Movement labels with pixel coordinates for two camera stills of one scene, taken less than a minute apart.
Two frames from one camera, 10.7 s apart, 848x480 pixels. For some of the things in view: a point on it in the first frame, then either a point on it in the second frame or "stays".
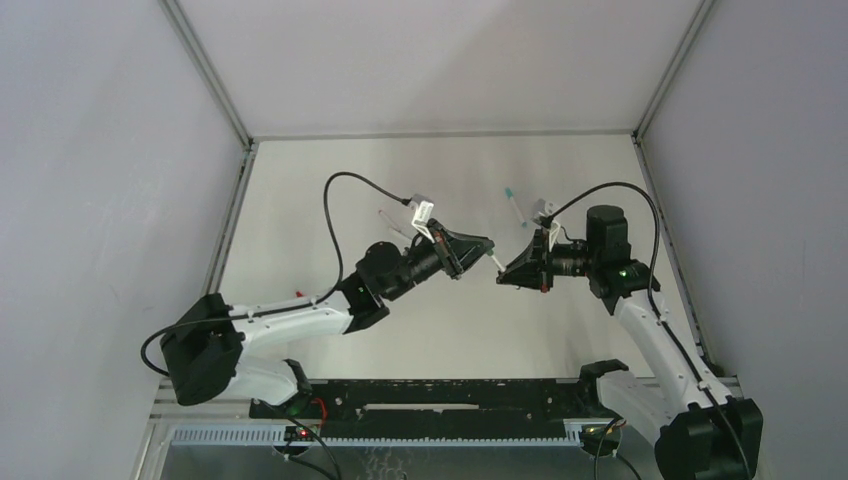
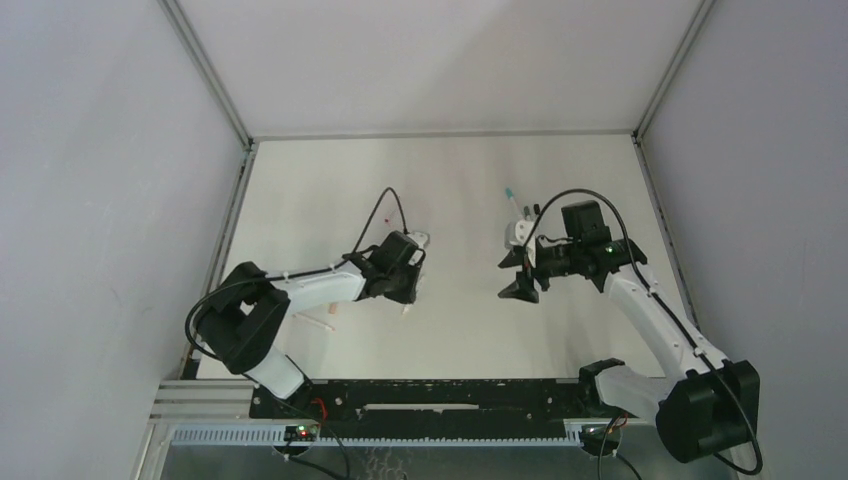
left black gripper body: (449, 254) → (411, 281)
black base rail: (433, 407) stays
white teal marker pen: (509, 194) stays
